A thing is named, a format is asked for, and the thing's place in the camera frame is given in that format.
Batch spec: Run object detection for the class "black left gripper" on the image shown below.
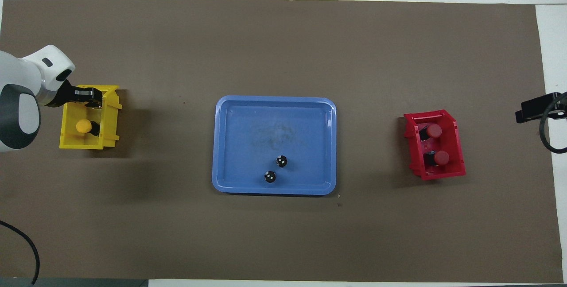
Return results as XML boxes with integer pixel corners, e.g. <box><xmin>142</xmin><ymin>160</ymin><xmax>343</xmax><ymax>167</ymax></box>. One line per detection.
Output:
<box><xmin>55</xmin><ymin>80</ymin><xmax>103</xmax><ymax>109</ymax></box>

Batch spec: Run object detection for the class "yellow push button switch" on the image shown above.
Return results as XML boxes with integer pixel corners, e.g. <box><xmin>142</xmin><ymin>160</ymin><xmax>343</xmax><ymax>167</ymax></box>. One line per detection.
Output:
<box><xmin>75</xmin><ymin>119</ymin><xmax>101</xmax><ymax>137</ymax></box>

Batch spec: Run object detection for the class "red push button switch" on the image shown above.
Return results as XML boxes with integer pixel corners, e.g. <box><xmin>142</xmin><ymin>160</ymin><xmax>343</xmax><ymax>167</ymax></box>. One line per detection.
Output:
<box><xmin>419</xmin><ymin>123</ymin><xmax>443</xmax><ymax>141</ymax></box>
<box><xmin>424</xmin><ymin>151</ymin><xmax>450</xmax><ymax>167</ymax></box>

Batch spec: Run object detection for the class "yellow plastic storage bin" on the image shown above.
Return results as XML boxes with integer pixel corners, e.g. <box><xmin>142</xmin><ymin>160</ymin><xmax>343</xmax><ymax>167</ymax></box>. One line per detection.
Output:
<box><xmin>59</xmin><ymin>85</ymin><xmax>123</xmax><ymax>150</ymax></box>

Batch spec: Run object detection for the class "red plastic storage bin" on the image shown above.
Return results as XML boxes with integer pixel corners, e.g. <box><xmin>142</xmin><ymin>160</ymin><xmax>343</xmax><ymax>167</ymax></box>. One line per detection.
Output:
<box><xmin>403</xmin><ymin>110</ymin><xmax>466</xmax><ymax>181</ymax></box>

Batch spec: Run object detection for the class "blue plastic tray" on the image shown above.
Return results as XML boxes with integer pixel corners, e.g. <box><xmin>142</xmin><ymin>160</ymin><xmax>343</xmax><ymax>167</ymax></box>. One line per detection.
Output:
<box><xmin>212</xmin><ymin>95</ymin><xmax>337</xmax><ymax>196</ymax></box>

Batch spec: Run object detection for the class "brown paper table mat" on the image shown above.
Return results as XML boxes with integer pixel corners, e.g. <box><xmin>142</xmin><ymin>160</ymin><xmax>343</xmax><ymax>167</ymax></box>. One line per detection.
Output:
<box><xmin>0</xmin><ymin>0</ymin><xmax>564</xmax><ymax>284</ymax></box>

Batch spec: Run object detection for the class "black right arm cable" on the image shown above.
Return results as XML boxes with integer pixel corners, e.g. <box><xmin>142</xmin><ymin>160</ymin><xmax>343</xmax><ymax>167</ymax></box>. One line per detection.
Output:
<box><xmin>539</xmin><ymin>93</ymin><xmax>567</xmax><ymax>153</ymax></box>

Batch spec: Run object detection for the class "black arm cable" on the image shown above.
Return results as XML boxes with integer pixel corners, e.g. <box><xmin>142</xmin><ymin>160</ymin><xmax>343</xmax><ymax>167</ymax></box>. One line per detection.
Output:
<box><xmin>0</xmin><ymin>220</ymin><xmax>41</xmax><ymax>286</ymax></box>
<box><xmin>539</xmin><ymin>93</ymin><xmax>567</xmax><ymax>153</ymax></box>

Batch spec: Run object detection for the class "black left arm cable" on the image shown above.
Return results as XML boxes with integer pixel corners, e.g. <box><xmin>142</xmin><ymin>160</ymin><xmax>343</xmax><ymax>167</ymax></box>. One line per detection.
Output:
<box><xmin>0</xmin><ymin>220</ymin><xmax>41</xmax><ymax>286</ymax></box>

